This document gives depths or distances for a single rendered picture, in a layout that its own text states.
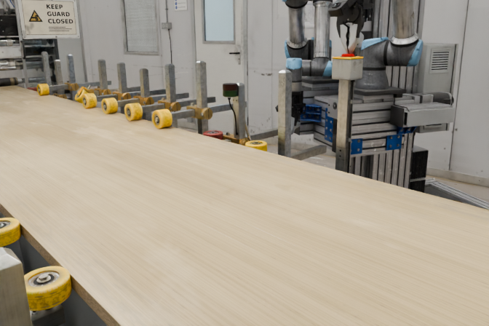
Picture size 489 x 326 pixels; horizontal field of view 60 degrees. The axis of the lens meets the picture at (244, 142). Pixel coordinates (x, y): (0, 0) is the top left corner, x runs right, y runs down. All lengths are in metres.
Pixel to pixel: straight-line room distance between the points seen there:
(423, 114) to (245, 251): 1.42
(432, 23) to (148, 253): 3.59
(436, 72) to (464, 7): 1.66
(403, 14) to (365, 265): 1.33
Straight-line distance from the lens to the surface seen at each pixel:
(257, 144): 1.53
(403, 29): 1.96
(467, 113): 4.07
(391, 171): 2.46
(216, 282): 0.72
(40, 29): 3.98
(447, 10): 4.08
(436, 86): 2.46
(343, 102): 1.38
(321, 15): 2.14
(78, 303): 1.00
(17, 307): 0.45
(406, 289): 0.75
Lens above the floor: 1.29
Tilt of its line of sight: 14 degrees down
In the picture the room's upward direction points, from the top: 1 degrees counter-clockwise
